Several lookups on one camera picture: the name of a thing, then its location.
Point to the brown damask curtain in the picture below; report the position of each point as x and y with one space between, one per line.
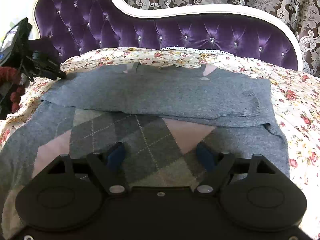
275 0

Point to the grey argyle sweater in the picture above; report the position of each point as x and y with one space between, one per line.
160 97

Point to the floral bedspread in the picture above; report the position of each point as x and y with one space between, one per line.
295 100

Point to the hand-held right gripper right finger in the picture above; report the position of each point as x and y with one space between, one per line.
205 155

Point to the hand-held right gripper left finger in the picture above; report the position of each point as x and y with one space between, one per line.
115 155

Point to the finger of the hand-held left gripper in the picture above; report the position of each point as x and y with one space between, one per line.
51 68

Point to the purple tufted headboard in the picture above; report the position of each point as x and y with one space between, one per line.
160 32

